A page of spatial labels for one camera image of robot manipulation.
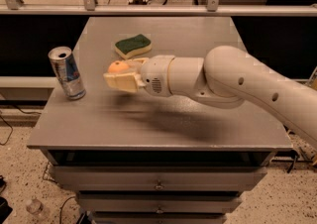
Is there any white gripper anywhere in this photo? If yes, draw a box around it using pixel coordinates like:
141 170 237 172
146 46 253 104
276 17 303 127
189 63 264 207
103 56 174 97

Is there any orange fruit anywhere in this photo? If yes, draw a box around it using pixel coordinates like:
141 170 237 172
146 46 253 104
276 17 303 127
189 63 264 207
108 60 130 73

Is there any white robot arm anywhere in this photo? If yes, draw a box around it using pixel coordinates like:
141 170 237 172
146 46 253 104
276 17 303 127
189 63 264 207
103 46 317 148

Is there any silver blue redbull can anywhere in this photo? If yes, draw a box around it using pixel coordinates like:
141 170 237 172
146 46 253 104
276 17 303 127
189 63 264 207
48 47 86 100

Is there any green yellow sponge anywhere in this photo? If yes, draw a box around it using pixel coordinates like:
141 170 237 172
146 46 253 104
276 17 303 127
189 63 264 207
115 34 152 59

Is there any grey drawer cabinet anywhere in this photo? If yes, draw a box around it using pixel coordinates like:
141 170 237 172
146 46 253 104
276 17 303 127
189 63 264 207
28 17 291 224

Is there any clear plastic bottle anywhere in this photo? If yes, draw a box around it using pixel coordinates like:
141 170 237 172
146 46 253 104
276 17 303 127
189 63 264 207
26 198 47 220

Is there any black floor cable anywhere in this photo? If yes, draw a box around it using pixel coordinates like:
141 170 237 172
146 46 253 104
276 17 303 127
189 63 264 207
0 103 43 147

